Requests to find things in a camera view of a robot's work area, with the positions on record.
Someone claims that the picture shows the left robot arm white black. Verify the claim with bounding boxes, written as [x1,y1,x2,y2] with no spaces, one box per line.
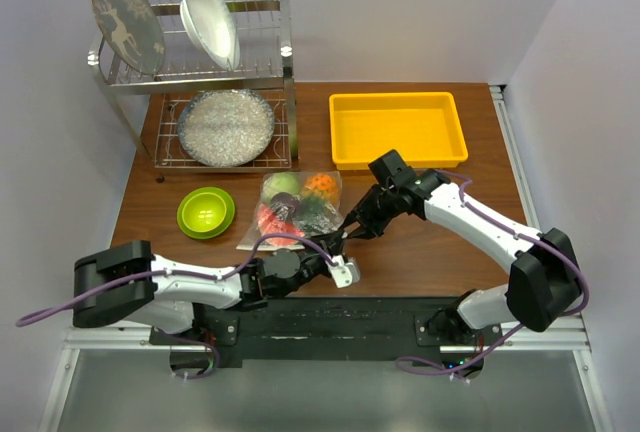
[72,231,360,344]

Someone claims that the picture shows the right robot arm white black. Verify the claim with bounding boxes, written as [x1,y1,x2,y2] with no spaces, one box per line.
[343,150,590,345]

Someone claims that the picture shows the grey deer pattern plate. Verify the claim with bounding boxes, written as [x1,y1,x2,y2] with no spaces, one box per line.
[90,0,165,76]

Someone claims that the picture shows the white deep plate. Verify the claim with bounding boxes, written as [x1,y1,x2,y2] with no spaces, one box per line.
[179,0,241,70]

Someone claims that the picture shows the yellow plastic tray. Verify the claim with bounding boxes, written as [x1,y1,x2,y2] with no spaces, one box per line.
[329,92,469,171]

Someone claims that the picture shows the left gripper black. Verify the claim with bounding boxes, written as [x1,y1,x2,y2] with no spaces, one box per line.
[273,228,346,299]

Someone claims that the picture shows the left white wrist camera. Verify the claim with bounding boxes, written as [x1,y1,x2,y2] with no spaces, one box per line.
[328,255,361,288]

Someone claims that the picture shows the clear zip top bag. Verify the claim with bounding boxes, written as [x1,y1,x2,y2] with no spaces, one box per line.
[236,171,343,251]

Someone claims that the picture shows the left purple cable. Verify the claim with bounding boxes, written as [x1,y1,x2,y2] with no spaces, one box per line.
[15,234,341,328]

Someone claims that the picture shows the fake orange pineapple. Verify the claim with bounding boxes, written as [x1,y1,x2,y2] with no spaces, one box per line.
[301,173,339,202]

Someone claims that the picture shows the speckled glass plate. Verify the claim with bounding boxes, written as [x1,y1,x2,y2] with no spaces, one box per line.
[177,90,275,168]

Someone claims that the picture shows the green plastic bowl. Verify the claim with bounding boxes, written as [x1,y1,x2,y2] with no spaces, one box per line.
[176,187,236,240]

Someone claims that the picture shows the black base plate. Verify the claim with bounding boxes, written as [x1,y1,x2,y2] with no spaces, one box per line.
[149,294,504,369]

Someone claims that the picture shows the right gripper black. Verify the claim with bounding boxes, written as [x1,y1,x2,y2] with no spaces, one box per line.
[340,184,400,240]

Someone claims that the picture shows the fake purple plum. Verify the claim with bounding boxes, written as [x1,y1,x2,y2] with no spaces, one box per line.
[270,192,299,217]

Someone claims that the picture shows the fake watermelon slice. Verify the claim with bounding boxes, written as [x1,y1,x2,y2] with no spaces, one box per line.
[256,204,304,247]

